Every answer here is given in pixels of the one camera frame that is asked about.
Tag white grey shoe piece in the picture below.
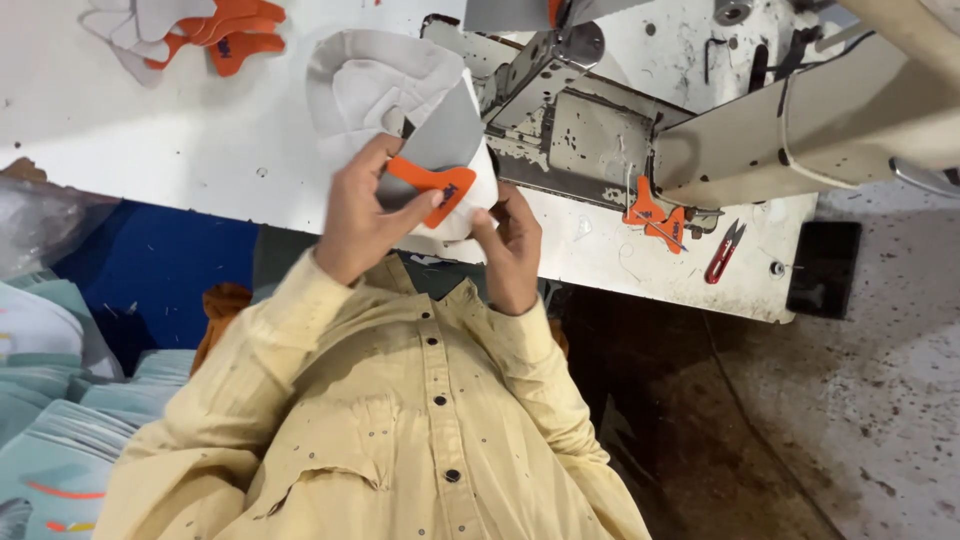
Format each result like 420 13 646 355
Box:
305 28 501 246

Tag pile of orange tabs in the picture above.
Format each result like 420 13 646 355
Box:
144 0 288 78

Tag orange fabric tab piece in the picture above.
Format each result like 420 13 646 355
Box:
385 155 478 230
621 175 666 227
645 206 688 255

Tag blue cloth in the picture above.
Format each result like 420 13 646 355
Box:
51 199 261 378

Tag stack of teal shoe uppers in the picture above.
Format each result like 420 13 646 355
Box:
0 271 198 540

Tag cream industrial sewing machine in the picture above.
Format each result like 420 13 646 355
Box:
418 0 960 226

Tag black hex key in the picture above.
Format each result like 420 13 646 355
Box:
702 36 729 86

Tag clear plastic bag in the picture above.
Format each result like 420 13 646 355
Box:
0 174 123 280

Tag orange cloth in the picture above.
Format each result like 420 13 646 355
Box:
189 282 255 378

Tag grey fabric sheet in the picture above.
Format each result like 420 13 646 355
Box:
462 0 655 35

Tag person's left hand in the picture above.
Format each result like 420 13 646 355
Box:
313 133 446 288

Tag red thread snips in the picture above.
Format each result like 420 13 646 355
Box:
703 218 748 285

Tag heap of white fabric cutouts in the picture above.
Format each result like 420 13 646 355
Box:
77 0 220 88

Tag person's pale yellow shirt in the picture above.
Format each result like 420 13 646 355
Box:
91 251 654 540

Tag person's right hand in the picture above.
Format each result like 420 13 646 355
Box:
470 183 544 317

